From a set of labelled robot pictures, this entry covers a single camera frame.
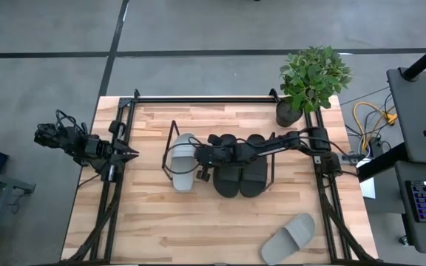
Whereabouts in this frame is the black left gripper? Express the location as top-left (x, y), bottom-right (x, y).
top-left (96, 140), bottom-right (140, 166)

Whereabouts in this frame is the grey rubber slide sandal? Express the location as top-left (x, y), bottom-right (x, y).
top-left (169, 132), bottom-right (200, 194)
top-left (259, 212), bottom-right (317, 266)

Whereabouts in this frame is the black rubber slide sandal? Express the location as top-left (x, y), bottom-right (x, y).
top-left (212, 133), bottom-right (242, 199)
top-left (239, 133), bottom-right (269, 198)

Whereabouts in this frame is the black metal wooden shoe shelf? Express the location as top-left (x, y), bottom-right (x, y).
top-left (160, 119), bottom-right (276, 194)

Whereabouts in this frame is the green potted plant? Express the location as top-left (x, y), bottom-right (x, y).
top-left (274, 44), bottom-right (354, 129)

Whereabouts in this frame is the black desk support beam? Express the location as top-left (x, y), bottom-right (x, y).
top-left (356, 142), bottom-right (409, 183)

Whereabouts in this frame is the black desk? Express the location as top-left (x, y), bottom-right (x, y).
top-left (385, 66), bottom-right (426, 166)
top-left (393, 160), bottom-right (426, 256)

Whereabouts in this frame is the black monitor stand pole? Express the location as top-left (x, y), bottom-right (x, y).
top-left (400, 34), bottom-right (426, 81)

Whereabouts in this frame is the black aluminium rig frame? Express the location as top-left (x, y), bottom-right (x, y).
top-left (59, 87), bottom-right (382, 266)

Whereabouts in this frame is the yellow cable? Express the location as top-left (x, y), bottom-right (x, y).
top-left (351, 100), bottom-right (399, 149)

